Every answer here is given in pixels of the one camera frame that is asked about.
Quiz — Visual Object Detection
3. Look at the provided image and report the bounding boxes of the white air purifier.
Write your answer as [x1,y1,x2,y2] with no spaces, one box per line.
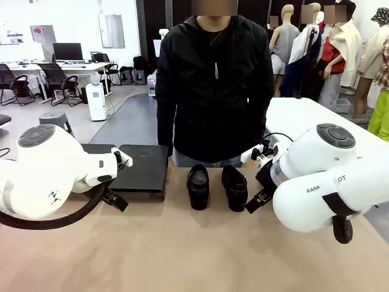
[85,82,108,122]

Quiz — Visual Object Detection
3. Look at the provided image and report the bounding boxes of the white office desk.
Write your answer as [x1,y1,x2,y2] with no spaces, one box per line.
[0,61,114,101]

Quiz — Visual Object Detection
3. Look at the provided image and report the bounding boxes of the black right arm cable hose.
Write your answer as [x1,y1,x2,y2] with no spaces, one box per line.
[332,214,354,245]

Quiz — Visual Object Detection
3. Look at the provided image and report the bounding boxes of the black office chair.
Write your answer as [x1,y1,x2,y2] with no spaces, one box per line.
[0,63,35,106]
[92,53,122,86]
[38,63,83,107]

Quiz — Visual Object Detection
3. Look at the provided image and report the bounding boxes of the grey panel with red button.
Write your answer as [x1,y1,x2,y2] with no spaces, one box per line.
[29,25,57,61]

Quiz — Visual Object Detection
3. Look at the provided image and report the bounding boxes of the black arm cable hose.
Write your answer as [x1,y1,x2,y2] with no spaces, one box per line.
[332,214,354,245]
[0,184,109,231]

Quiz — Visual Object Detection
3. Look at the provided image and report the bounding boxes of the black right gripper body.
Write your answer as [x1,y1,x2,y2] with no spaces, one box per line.
[255,158,277,198]

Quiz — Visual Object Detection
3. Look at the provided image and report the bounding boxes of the black tripod pole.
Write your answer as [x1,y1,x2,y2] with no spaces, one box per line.
[308,26,318,64]

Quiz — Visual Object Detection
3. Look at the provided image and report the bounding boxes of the mannequin plaid shirt neon trousers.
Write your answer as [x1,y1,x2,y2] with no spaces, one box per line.
[367,39,389,142]

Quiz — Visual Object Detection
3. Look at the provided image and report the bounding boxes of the clear storage box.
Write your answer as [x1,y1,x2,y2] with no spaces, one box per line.
[146,74,157,97]

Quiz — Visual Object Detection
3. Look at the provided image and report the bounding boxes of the grey wall cabinet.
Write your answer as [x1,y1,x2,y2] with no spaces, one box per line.
[97,13,126,49]

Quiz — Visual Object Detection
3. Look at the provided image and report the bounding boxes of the mannequin in grey tank top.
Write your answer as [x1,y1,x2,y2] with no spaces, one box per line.
[269,4,301,98]

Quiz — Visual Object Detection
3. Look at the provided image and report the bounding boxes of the mannequin red top cream jacket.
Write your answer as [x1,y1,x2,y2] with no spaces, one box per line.
[315,0,362,103]

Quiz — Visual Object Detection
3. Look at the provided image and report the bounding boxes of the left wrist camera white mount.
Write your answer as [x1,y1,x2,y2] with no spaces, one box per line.
[111,147,134,169]

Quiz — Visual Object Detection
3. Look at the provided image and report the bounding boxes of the background person dark hair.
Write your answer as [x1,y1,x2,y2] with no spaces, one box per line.
[266,15,279,55]

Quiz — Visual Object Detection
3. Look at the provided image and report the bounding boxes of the black shoe box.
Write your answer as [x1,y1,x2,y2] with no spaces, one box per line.
[108,144,170,201]

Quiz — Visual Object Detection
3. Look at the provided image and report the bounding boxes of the person in black jacket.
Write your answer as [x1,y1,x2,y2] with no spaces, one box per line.
[154,0,276,169]

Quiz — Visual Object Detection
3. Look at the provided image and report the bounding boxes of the grey plastic crate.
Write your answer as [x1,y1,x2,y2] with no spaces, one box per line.
[332,97,353,114]

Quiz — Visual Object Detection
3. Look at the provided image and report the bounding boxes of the black right camera cable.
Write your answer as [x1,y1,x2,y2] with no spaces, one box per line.
[260,131,294,153]

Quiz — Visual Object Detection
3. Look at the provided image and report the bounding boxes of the black backpack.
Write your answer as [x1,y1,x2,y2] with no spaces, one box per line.
[133,55,149,72]

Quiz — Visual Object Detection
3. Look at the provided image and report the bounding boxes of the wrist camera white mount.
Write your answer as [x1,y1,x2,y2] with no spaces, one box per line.
[111,147,134,169]
[240,144,276,169]

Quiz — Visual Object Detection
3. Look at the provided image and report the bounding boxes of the mannequin cream jacket bucket hat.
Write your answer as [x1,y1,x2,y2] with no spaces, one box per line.
[354,7,389,124]

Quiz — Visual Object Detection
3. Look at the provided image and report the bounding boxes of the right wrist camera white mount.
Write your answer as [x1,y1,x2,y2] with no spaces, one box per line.
[240,144,276,169]

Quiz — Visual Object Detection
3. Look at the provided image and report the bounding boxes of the white table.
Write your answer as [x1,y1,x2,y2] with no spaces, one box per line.
[264,97,385,153]

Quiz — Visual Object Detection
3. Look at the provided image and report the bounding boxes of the mannequin with white garment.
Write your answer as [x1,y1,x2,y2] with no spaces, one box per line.
[287,2,323,98]

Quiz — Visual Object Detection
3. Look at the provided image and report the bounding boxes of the grey plastic stool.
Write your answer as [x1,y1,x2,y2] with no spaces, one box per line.
[38,111,75,138]
[133,69,147,86]
[120,66,134,86]

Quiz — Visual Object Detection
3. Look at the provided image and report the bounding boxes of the person left forearm black sleeve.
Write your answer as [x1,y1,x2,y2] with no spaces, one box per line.
[247,88,275,145]

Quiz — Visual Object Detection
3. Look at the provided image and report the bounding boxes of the black computer monitor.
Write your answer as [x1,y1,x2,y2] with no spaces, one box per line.
[52,42,84,61]

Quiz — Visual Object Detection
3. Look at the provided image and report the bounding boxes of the black leather strap shoe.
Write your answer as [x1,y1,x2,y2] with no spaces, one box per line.
[221,164,249,213]
[186,164,210,211]

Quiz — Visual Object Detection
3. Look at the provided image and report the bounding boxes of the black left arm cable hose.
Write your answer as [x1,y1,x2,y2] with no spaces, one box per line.
[0,184,109,231]

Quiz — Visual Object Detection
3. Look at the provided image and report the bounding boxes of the person right forearm black sleeve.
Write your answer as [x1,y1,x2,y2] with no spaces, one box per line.
[155,91,177,150]

